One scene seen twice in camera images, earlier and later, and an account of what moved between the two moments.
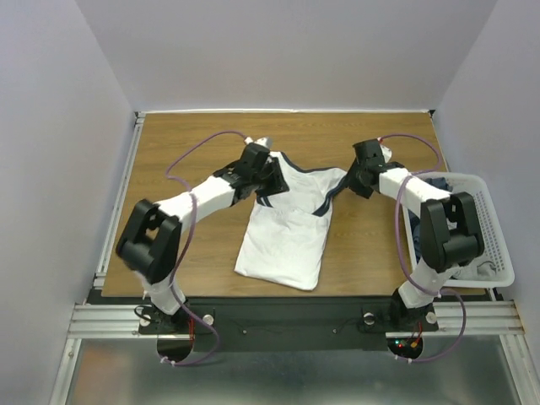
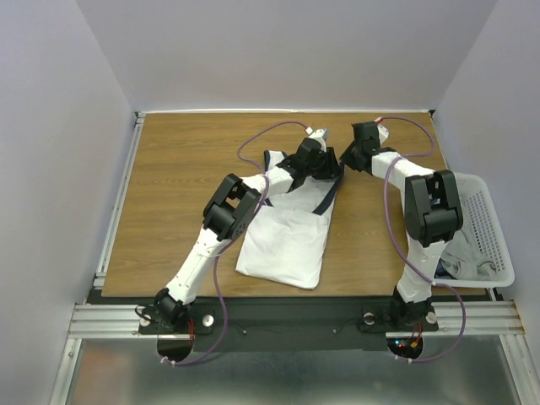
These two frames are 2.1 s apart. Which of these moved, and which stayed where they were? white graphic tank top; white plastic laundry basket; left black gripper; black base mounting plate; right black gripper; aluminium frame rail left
Moved: left black gripper; right black gripper
Stayed: black base mounting plate; white graphic tank top; aluminium frame rail left; white plastic laundry basket
